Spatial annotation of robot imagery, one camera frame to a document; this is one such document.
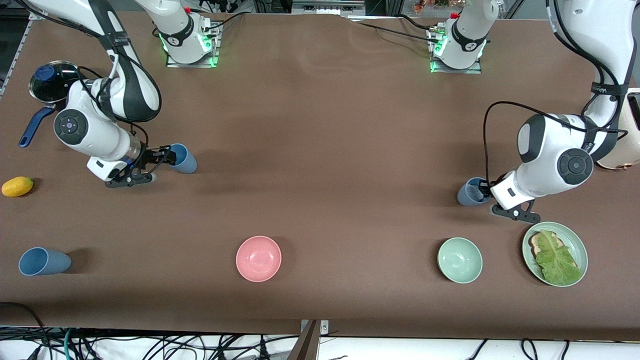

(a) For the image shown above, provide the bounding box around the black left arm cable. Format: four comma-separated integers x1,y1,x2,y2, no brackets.
482,0,630,197

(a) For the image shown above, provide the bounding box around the aluminium table bracket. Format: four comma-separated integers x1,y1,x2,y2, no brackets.
286,319,330,360

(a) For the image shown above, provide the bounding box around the blue plastic cup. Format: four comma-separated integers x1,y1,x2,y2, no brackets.
167,143,198,175
18,247,72,277

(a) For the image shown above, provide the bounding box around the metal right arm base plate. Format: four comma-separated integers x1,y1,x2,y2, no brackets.
166,21,221,68

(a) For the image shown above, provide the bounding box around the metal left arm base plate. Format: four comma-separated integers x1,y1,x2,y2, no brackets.
429,26,484,75

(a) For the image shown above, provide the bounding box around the black floor cable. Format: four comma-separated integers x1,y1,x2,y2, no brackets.
0,301,51,360

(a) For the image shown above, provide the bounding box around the glass lid with blue knob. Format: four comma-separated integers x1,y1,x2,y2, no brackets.
28,60,81,104

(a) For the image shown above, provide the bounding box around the black pot with blue handle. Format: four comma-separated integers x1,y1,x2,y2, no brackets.
18,60,83,149

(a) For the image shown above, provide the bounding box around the mint green bowl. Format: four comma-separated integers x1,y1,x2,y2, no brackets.
437,237,484,284

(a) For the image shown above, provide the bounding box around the green lettuce leaf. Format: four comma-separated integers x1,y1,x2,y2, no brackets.
535,230,583,285

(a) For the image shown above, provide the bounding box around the mint green plate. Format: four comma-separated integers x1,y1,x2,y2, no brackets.
522,221,589,288

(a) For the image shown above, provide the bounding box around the toasted bread slice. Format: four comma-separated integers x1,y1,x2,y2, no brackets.
530,232,565,257

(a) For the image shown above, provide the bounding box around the pink bowl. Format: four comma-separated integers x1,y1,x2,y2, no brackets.
235,235,282,283

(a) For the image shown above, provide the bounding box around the yellow lemon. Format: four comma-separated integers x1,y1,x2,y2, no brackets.
1,176,34,198

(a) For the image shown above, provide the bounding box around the blue cup with white filling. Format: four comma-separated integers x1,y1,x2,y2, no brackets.
457,177,492,207

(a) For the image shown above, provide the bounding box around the black cable on table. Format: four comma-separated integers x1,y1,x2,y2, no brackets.
350,21,442,40
202,12,247,32

